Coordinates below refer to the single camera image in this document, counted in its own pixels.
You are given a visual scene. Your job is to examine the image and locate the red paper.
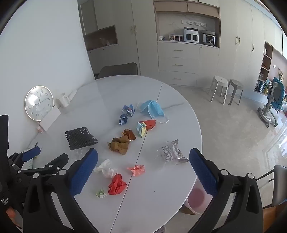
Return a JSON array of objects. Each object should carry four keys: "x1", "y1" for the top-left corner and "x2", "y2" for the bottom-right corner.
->
[{"x1": 108, "y1": 172, "x2": 127, "y2": 195}]

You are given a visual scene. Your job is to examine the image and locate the grey dining chair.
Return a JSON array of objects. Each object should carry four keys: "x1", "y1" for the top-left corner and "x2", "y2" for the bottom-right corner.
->
[{"x1": 97, "y1": 62, "x2": 138, "y2": 79}]

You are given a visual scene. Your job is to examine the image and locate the blue face mask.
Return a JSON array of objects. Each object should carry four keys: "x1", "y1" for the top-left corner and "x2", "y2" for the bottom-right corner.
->
[{"x1": 136, "y1": 100, "x2": 170, "y2": 124}]

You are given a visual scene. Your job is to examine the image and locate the wooden bookshelf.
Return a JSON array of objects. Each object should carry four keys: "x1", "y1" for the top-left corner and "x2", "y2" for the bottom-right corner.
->
[{"x1": 253, "y1": 41, "x2": 287, "y2": 97}]

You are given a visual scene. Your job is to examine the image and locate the white hook rail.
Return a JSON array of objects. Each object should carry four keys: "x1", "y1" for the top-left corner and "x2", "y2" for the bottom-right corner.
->
[{"x1": 182, "y1": 20, "x2": 206, "y2": 26}]

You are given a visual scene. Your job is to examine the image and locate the white plastic stool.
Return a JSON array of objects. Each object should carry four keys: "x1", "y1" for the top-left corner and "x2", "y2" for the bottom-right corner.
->
[{"x1": 208, "y1": 75, "x2": 229, "y2": 105}]

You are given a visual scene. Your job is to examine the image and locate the white crumpled tissue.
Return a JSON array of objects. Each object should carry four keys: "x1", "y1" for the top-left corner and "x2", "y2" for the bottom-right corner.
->
[{"x1": 93, "y1": 159, "x2": 117, "y2": 178}]

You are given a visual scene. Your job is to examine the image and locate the black foam mesh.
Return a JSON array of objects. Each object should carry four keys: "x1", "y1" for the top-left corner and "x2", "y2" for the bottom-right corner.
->
[{"x1": 65, "y1": 127, "x2": 98, "y2": 150}]

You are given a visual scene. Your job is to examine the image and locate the blue patterned folded paper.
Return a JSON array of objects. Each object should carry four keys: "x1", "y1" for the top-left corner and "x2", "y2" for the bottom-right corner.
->
[{"x1": 121, "y1": 104, "x2": 135, "y2": 117}]

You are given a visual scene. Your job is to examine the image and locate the white wall clock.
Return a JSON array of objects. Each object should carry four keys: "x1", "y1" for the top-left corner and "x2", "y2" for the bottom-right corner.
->
[{"x1": 24, "y1": 86, "x2": 54, "y2": 121}]

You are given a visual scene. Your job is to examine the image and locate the blue grey study chair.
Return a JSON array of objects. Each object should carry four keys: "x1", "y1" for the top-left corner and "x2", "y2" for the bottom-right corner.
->
[{"x1": 257, "y1": 77, "x2": 286, "y2": 128}]

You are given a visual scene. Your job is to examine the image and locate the white paper strip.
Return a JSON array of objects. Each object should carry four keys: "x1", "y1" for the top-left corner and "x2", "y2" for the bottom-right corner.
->
[{"x1": 21, "y1": 147, "x2": 39, "y2": 170}]

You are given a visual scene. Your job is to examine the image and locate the white countertop appliance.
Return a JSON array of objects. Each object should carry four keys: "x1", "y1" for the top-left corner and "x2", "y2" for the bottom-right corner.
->
[{"x1": 184, "y1": 27, "x2": 199, "y2": 43}]

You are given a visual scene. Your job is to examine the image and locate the translucent waste bin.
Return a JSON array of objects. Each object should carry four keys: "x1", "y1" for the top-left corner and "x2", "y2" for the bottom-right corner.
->
[{"x1": 184, "y1": 179, "x2": 213, "y2": 215}]

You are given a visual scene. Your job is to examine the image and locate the grey plastic stool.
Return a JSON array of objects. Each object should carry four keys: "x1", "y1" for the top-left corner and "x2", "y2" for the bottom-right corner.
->
[{"x1": 227, "y1": 79, "x2": 244, "y2": 106}]

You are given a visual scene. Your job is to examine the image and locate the brown orange patterned paper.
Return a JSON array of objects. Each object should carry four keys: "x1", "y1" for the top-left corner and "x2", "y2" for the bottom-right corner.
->
[{"x1": 122, "y1": 128, "x2": 136, "y2": 141}]

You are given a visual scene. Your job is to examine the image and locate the white card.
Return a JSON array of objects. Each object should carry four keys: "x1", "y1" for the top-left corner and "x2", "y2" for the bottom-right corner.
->
[{"x1": 40, "y1": 106, "x2": 61, "y2": 132}]

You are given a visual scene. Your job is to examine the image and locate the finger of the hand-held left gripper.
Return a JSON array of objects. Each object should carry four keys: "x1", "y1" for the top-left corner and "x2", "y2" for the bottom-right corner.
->
[
  {"x1": 8, "y1": 146, "x2": 42, "y2": 171},
  {"x1": 19, "y1": 153, "x2": 69, "y2": 178}
]

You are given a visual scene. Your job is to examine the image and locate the brown crumpled paper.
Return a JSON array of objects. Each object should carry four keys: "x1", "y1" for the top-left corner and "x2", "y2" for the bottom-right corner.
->
[{"x1": 108, "y1": 136, "x2": 131, "y2": 155}]

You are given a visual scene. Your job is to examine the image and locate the pink paper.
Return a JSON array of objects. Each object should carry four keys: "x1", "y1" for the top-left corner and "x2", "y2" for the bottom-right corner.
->
[{"x1": 127, "y1": 164, "x2": 146, "y2": 177}]

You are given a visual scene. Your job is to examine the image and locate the white mug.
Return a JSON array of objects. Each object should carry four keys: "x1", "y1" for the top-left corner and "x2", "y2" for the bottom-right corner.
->
[{"x1": 56, "y1": 92, "x2": 72, "y2": 109}]

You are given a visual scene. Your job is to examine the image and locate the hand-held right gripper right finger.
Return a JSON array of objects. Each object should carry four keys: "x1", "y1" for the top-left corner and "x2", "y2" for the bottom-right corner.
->
[{"x1": 187, "y1": 147, "x2": 264, "y2": 233}]

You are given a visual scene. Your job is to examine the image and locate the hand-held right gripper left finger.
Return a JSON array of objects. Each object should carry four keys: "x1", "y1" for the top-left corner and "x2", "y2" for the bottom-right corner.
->
[{"x1": 22, "y1": 148, "x2": 100, "y2": 233}]

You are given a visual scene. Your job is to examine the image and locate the clear printed plastic bag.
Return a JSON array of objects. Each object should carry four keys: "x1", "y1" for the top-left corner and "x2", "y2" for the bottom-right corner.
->
[{"x1": 160, "y1": 139, "x2": 189, "y2": 165}]

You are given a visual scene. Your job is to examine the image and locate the grey chair with black frame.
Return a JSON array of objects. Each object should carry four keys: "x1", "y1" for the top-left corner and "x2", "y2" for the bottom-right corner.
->
[{"x1": 256, "y1": 165, "x2": 287, "y2": 209}]

